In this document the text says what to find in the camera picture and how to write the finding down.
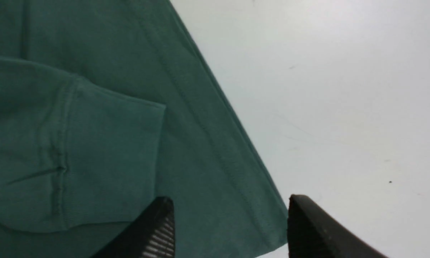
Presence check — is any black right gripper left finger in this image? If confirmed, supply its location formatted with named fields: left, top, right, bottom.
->
left=93, top=196, right=176, bottom=258

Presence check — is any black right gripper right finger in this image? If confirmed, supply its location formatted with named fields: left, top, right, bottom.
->
left=287, top=195, right=386, bottom=258

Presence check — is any green long-sleeve top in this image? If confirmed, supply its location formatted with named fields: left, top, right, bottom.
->
left=0, top=0, right=287, bottom=258

